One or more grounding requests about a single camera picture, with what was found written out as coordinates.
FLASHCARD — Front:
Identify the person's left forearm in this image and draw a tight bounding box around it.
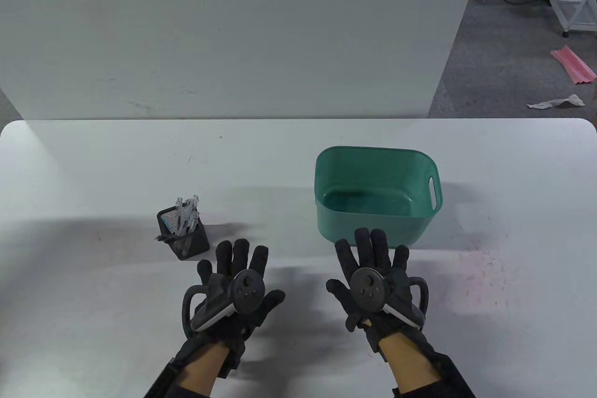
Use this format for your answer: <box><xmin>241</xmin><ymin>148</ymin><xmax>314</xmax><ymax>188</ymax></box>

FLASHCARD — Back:
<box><xmin>177</xmin><ymin>341</ymin><xmax>232</xmax><ymax>398</ymax></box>

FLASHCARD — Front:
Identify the black mesh pen holder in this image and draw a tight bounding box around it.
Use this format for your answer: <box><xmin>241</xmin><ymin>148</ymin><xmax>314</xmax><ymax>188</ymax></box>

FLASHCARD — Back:
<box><xmin>156</xmin><ymin>206</ymin><xmax>210</xmax><ymax>262</ymax></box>

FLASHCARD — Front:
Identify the pink folded paper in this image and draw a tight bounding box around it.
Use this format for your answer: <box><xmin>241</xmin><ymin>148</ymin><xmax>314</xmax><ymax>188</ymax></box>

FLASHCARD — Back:
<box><xmin>550</xmin><ymin>46</ymin><xmax>597</xmax><ymax>85</ymax></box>

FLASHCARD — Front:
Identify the black grey left hand controller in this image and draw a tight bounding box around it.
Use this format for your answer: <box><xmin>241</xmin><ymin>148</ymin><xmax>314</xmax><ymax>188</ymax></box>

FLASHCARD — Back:
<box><xmin>182</xmin><ymin>270</ymin><xmax>266</xmax><ymax>338</ymax></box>

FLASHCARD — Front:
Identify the person's right forearm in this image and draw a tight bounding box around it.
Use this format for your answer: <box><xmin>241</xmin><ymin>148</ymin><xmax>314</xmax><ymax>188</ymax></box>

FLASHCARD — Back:
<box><xmin>378</xmin><ymin>335</ymin><xmax>444</xmax><ymax>398</ymax></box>

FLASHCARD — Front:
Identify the white partition board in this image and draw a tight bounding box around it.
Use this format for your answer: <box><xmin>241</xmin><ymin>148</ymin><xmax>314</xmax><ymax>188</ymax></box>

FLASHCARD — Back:
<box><xmin>0</xmin><ymin>0</ymin><xmax>488</xmax><ymax>119</ymax></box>

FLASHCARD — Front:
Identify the black grey right hand controller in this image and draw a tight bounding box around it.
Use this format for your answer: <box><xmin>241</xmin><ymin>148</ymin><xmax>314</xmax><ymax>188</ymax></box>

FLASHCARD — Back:
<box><xmin>349</xmin><ymin>267</ymin><xmax>430</xmax><ymax>329</ymax></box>

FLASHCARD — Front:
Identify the person's right hand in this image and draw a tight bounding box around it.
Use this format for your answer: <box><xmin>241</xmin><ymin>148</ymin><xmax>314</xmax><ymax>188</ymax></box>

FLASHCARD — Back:
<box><xmin>326</xmin><ymin>228</ymin><xmax>427</xmax><ymax>361</ymax></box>

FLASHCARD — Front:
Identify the green plastic bin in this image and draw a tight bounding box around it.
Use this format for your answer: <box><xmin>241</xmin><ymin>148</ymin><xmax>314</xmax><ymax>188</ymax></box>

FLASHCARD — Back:
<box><xmin>315</xmin><ymin>146</ymin><xmax>444</xmax><ymax>249</ymax></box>

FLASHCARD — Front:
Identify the person's left hand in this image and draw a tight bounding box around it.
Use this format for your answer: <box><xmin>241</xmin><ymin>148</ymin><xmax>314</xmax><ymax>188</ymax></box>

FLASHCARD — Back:
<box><xmin>190</xmin><ymin>238</ymin><xmax>286</xmax><ymax>377</ymax></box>

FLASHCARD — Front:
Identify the black grey hand controller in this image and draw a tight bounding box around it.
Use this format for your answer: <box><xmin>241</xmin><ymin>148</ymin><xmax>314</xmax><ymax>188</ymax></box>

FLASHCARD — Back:
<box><xmin>349</xmin><ymin>267</ymin><xmax>430</xmax><ymax>329</ymax></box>
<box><xmin>182</xmin><ymin>270</ymin><xmax>266</xmax><ymax>338</ymax></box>

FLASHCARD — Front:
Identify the white crumpled paper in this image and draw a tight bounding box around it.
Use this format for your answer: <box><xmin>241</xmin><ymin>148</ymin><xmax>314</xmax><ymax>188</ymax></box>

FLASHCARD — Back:
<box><xmin>527</xmin><ymin>94</ymin><xmax>586</xmax><ymax>110</ymax></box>

